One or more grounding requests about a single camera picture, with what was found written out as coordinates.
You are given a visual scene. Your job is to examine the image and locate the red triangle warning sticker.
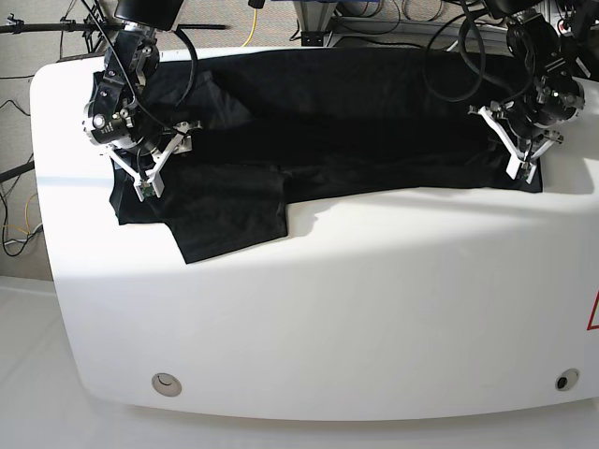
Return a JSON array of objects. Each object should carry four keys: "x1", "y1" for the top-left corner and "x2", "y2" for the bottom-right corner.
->
[{"x1": 587, "y1": 293, "x2": 599, "y2": 331}]

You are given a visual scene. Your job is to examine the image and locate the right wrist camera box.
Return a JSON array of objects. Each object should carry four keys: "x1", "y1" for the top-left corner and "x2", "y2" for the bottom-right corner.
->
[{"x1": 133, "y1": 175, "x2": 164, "y2": 202}]

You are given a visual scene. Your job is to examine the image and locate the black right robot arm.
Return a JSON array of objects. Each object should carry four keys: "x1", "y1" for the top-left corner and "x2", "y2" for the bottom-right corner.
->
[{"x1": 82, "y1": 1, "x2": 201, "y2": 200}]

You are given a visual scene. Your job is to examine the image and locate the black tripod bar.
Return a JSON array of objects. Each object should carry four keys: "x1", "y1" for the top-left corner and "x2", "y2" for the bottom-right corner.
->
[{"x1": 1, "y1": 21, "x2": 229, "y2": 35}]

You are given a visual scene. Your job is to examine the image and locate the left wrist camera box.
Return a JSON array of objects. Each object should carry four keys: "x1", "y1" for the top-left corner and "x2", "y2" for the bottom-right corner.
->
[{"x1": 505, "y1": 156, "x2": 537, "y2": 184}]

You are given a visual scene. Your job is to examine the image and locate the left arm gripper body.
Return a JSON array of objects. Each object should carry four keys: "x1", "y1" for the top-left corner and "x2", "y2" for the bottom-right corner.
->
[{"x1": 468, "y1": 102, "x2": 563, "y2": 167}]

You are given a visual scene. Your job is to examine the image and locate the yellow cable at left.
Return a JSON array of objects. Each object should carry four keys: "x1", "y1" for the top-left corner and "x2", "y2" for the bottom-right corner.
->
[{"x1": 1, "y1": 192, "x2": 43, "y2": 238}]

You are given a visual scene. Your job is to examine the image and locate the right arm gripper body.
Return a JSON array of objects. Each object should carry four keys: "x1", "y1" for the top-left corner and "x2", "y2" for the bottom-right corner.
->
[{"x1": 107, "y1": 121, "x2": 202, "y2": 187}]

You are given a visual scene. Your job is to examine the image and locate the grey aluminium frame post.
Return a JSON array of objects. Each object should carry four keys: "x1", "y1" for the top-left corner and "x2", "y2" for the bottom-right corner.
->
[{"x1": 292, "y1": 1, "x2": 338, "y2": 47}]

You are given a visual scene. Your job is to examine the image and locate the yellow cable at top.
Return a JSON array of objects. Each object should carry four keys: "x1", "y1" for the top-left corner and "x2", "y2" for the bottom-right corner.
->
[{"x1": 241, "y1": 4, "x2": 259, "y2": 49}]

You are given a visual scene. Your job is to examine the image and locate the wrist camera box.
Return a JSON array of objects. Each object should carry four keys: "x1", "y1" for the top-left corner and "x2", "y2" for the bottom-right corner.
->
[
  {"x1": 133, "y1": 175, "x2": 164, "y2": 202},
  {"x1": 505, "y1": 156, "x2": 537, "y2": 184}
]

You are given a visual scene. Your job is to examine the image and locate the table grommet hole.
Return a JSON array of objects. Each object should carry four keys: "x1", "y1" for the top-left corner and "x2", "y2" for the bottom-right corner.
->
[
  {"x1": 152, "y1": 373, "x2": 183, "y2": 398},
  {"x1": 555, "y1": 369, "x2": 580, "y2": 391}
]

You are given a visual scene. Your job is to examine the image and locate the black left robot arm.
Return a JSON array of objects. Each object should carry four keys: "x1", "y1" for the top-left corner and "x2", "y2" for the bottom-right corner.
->
[{"x1": 423, "y1": 1, "x2": 585, "y2": 182}]

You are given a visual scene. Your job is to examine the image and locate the black looping cable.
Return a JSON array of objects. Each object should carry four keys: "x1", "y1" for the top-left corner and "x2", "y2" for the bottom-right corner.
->
[{"x1": 421, "y1": 18, "x2": 534, "y2": 103}]

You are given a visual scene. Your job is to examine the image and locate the black T-shirt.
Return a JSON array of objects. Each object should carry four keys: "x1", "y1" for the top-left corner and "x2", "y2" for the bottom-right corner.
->
[{"x1": 110, "y1": 48, "x2": 543, "y2": 264}]

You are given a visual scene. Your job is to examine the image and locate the yellow cable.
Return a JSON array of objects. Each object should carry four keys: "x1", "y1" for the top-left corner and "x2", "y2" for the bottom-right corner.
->
[
  {"x1": 1, "y1": 192, "x2": 43, "y2": 238},
  {"x1": 241, "y1": 4, "x2": 259, "y2": 49}
]

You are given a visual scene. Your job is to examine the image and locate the left table grommet hole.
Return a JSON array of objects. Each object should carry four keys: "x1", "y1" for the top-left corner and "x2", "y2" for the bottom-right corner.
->
[{"x1": 152, "y1": 373, "x2": 183, "y2": 398}]

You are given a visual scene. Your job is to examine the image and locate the right table grommet hole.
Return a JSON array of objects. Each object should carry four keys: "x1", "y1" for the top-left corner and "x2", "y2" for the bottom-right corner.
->
[{"x1": 555, "y1": 369, "x2": 580, "y2": 391}]

